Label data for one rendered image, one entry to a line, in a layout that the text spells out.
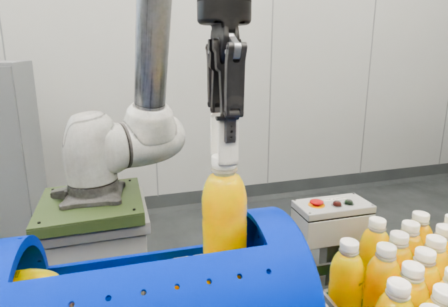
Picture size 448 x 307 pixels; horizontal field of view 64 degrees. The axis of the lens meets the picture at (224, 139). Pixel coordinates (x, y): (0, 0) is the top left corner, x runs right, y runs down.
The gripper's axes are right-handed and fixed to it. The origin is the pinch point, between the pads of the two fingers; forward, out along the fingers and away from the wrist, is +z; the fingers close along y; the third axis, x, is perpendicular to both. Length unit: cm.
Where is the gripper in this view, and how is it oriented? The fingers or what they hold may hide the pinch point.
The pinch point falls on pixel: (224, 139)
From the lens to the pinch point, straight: 54.3
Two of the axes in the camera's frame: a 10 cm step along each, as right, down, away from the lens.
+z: 0.0, 9.7, 2.4
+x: 9.7, -0.6, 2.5
